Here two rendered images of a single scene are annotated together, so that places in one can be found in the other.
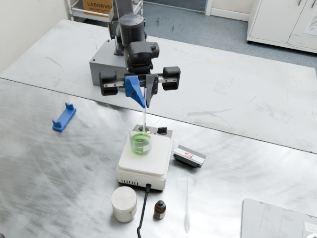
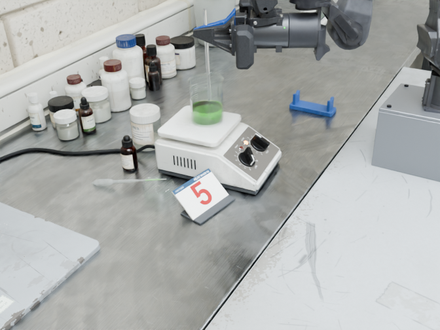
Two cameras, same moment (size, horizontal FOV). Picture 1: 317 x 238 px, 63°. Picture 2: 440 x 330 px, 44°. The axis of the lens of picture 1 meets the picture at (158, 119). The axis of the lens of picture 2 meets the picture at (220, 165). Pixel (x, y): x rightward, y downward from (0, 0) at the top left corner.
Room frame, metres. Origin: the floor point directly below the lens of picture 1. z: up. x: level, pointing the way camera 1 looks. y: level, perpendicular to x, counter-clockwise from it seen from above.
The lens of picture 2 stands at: (0.71, -0.81, 1.45)
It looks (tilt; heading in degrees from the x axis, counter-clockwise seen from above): 32 degrees down; 109
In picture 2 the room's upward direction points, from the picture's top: 2 degrees counter-clockwise
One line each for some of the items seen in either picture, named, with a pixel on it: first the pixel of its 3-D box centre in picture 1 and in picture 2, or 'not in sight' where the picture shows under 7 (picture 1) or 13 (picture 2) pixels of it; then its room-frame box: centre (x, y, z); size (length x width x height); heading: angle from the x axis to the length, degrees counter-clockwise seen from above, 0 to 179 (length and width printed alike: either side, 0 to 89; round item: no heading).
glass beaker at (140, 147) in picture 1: (140, 138); (207, 100); (0.40, 0.04, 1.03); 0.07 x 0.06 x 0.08; 75
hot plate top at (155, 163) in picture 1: (145, 152); (200, 124); (0.39, 0.03, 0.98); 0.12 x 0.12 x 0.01; 83
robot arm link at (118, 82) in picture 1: (138, 72); (262, 31); (0.50, 0.06, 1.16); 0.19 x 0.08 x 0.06; 104
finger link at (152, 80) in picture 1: (152, 95); (213, 35); (0.43, 0.02, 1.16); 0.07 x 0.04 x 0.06; 14
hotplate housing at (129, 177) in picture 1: (147, 153); (213, 148); (0.42, 0.02, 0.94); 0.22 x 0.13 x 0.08; 173
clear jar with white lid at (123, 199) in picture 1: (124, 205); (146, 128); (0.26, 0.07, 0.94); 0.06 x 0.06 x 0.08
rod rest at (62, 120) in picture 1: (63, 115); (312, 103); (0.56, 0.31, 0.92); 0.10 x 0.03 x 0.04; 168
